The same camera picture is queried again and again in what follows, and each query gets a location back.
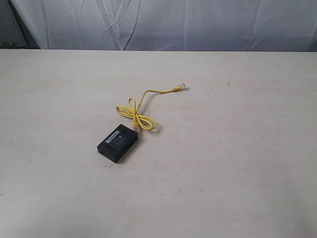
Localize yellow ethernet cable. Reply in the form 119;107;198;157
116;83;189;131

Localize black adapter box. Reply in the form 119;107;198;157
97;124;138;163

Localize grey wrinkled backdrop cloth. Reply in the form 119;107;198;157
0;0;317;52

